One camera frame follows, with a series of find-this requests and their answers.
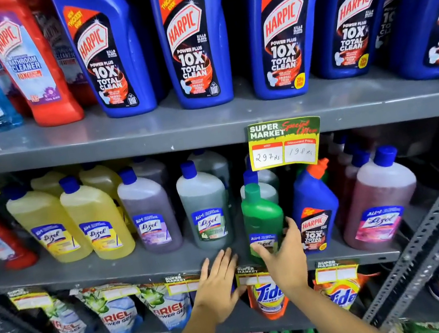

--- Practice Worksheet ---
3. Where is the person's left hand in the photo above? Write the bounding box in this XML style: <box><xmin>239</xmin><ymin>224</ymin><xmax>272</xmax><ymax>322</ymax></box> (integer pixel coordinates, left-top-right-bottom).
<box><xmin>185</xmin><ymin>246</ymin><xmax>254</xmax><ymax>328</ymax></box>

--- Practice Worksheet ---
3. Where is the person's right hand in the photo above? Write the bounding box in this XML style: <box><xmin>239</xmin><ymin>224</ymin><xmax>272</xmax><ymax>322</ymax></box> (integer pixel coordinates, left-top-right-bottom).
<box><xmin>248</xmin><ymin>214</ymin><xmax>313</xmax><ymax>300</ymax></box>

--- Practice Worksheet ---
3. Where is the person's right forearm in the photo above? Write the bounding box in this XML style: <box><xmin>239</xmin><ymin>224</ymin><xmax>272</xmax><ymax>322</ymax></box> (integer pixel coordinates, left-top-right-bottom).
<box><xmin>281</xmin><ymin>270</ymin><xmax>395</xmax><ymax>333</ymax></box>

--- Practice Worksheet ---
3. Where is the orange detergent pouch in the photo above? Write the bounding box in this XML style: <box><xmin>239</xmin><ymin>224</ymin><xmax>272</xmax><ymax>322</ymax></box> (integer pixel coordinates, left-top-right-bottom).
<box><xmin>247</xmin><ymin>278</ymin><xmax>292</xmax><ymax>324</ymax></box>
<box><xmin>313</xmin><ymin>273</ymin><xmax>365</xmax><ymax>317</ymax></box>

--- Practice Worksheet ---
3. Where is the white green detergent pouch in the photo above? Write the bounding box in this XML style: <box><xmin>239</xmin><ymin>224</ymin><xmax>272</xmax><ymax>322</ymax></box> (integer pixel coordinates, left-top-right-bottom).
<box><xmin>136</xmin><ymin>278</ymin><xmax>196</xmax><ymax>333</ymax></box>
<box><xmin>75</xmin><ymin>280</ymin><xmax>146</xmax><ymax>333</ymax></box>
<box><xmin>44</xmin><ymin>295</ymin><xmax>89</xmax><ymax>333</ymax></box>

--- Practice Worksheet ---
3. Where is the pale green floor cleaner bottle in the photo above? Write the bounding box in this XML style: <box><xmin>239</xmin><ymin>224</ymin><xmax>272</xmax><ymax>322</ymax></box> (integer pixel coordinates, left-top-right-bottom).
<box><xmin>237</xmin><ymin>165</ymin><xmax>280</xmax><ymax>210</ymax></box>
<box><xmin>243</xmin><ymin>150</ymin><xmax>281</xmax><ymax>194</ymax></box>

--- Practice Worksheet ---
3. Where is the grey-green floor cleaner bottle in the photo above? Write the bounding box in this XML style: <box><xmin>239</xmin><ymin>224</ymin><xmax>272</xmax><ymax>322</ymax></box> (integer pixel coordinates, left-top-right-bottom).
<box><xmin>172</xmin><ymin>155</ymin><xmax>237</xmax><ymax>255</ymax></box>
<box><xmin>186</xmin><ymin>144</ymin><xmax>233</xmax><ymax>196</ymax></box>

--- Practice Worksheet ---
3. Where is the small blue orange-capped bottle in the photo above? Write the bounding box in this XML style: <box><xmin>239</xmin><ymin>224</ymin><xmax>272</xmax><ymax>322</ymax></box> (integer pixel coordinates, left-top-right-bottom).
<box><xmin>284</xmin><ymin>157</ymin><xmax>347</xmax><ymax>256</ymax></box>

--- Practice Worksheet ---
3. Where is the purple floor cleaner bottle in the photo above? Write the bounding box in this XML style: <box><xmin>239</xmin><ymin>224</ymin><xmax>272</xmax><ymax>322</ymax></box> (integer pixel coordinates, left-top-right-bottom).
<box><xmin>130</xmin><ymin>152</ymin><xmax>172</xmax><ymax>197</ymax></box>
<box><xmin>113</xmin><ymin>159</ymin><xmax>185</xmax><ymax>260</ymax></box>

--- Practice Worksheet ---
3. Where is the pink floor cleaner bottle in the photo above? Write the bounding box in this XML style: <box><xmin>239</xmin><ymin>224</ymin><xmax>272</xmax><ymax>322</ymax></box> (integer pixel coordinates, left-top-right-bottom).
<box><xmin>322</xmin><ymin>145</ymin><xmax>384</xmax><ymax>233</ymax></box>
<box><xmin>329</xmin><ymin>141</ymin><xmax>428</xmax><ymax>255</ymax></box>

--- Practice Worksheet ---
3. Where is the green yellow price tag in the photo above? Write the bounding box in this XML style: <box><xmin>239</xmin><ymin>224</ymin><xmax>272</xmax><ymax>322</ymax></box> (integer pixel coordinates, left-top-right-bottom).
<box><xmin>245</xmin><ymin>112</ymin><xmax>328</xmax><ymax>175</ymax></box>

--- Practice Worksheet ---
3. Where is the yellow floor cleaner bottle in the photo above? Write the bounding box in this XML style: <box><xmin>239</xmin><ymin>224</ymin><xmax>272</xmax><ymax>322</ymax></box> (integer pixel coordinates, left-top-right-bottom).
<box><xmin>56</xmin><ymin>167</ymin><xmax>138</xmax><ymax>268</ymax></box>
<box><xmin>3</xmin><ymin>175</ymin><xmax>95</xmax><ymax>272</ymax></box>
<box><xmin>76</xmin><ymin>157</ymin><xmax>136</xmax><ymax>243</ymax></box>
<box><xmin>29</xmin><ymin>168</ymin><xmax>69</xmax><ymax>202</ymax></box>

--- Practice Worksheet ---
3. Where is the grey metal shelf rack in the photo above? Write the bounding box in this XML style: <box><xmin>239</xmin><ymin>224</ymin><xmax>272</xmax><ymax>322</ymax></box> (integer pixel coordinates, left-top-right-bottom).
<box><xmin>0</xmin><ymin>44</ymin><xmax>439</xmax><ymax>333</ymax></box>

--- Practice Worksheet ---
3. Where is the row of large blue bottles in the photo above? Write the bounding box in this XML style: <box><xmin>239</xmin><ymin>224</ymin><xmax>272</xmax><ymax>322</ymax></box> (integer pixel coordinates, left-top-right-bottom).
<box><xmin>50</xmin><ymin>0</ymin><xmax>439</xmax><ymax>144</ymax></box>

